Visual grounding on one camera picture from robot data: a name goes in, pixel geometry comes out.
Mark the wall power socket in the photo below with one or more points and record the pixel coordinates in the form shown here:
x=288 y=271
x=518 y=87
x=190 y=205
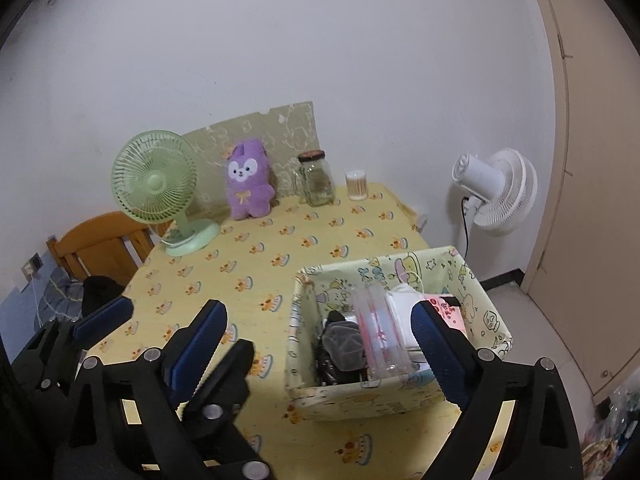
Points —
x=32 y=266

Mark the yellow cake-print tablecloth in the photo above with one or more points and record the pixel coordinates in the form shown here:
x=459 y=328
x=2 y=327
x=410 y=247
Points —
x=251 y=268

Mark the clear plastic zip bag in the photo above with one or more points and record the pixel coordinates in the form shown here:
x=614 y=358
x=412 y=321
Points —
x=385 y=351

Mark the black plastic bag roll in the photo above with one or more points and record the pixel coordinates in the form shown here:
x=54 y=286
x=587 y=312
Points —
x=327 y=373

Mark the beige door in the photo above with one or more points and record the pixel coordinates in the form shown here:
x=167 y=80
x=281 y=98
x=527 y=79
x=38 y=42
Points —
x=584 y=271

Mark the white floor fan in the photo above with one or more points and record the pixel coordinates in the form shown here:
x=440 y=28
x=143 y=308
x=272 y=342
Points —
x=500 y=191

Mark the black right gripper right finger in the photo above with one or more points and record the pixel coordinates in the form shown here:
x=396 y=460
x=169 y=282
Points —
x=541 y=441

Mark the green desk fan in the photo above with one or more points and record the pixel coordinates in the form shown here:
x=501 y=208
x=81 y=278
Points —
x=154 y=179

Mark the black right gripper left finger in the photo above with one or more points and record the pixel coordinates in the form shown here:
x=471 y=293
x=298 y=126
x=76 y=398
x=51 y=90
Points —
x=169 y=414

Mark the cotton swab container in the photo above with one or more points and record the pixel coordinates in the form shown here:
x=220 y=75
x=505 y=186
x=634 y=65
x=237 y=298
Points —
x=357 y=185

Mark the blue plaid pillow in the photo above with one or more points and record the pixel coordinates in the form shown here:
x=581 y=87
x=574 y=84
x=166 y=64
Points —
x=61 y=298

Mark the yellow cartoon fabric storage box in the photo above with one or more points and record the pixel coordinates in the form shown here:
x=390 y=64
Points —
x=320 y=290

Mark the purple plush bunny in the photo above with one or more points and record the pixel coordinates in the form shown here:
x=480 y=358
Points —
x=248 y=186

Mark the pink wet wipes pack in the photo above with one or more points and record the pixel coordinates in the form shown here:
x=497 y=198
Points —
x=449 y=309

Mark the glass jar dark lid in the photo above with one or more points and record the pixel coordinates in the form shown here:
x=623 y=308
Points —
x=314 y=176

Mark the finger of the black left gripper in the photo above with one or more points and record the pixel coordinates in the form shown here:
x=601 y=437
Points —
x=43 y=374

